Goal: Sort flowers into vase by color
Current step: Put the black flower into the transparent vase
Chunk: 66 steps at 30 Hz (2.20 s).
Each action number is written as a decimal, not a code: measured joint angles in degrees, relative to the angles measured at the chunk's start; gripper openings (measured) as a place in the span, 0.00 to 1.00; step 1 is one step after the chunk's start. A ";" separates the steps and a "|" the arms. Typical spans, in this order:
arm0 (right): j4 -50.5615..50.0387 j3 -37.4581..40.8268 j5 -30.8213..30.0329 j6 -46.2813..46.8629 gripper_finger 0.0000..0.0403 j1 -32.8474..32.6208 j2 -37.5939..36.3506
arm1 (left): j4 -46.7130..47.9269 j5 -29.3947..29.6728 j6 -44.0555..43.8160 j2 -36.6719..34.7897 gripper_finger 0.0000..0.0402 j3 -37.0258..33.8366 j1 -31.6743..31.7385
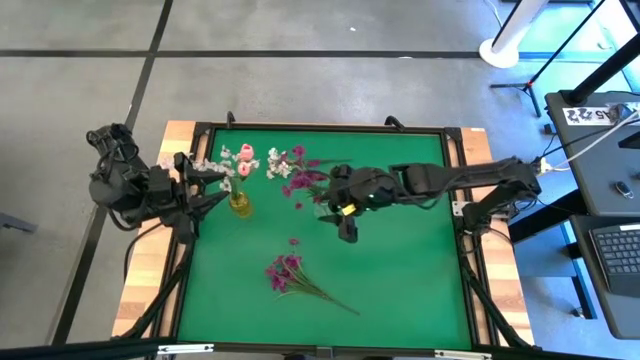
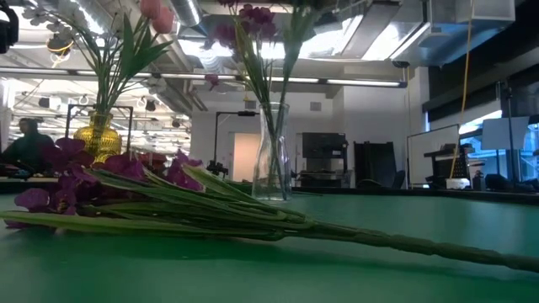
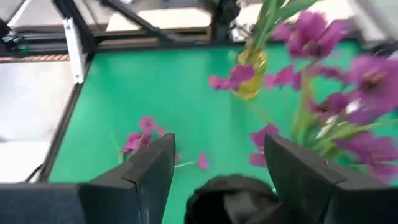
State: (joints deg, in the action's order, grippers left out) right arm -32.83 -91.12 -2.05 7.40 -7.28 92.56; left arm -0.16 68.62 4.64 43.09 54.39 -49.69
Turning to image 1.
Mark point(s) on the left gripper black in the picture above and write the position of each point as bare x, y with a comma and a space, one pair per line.
165, 195

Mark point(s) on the green table mat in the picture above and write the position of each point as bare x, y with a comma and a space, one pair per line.
400, 280

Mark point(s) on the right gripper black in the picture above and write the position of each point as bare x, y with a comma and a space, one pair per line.
370, 187

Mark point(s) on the white pole with round base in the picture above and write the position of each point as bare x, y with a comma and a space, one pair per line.
500, 52

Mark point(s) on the grey metal foot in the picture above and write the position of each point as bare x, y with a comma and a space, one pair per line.
17, 223

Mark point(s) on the black tripod stand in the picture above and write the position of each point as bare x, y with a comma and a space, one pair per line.
526, 86

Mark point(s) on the white artificial flower sprig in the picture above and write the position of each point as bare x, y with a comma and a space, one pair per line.
215, 167
276, 165

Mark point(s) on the black keyboard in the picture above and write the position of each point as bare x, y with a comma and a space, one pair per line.
617, 255

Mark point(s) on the black key fob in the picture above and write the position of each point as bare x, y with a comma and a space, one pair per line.
624, 189

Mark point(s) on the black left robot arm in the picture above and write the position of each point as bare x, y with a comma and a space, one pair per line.
115, 185

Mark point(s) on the white paper label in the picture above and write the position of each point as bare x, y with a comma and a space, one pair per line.
590, 116

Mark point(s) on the thick black pole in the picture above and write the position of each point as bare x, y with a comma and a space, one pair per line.
600, 75

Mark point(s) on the purple artificial flower bunch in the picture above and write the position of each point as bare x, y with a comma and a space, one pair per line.
290, 262
302, 180

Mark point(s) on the black desk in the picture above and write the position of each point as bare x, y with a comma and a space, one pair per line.
600, 310
595, 175

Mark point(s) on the silver metal bracket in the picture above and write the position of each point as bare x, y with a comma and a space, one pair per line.
462, 354
185, 348

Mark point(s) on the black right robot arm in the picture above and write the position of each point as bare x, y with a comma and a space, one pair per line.
450, 177

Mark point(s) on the yellow glass vase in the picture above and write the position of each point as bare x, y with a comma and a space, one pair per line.
240, 205

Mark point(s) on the clear glass vase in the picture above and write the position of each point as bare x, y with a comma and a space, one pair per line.
320, 210

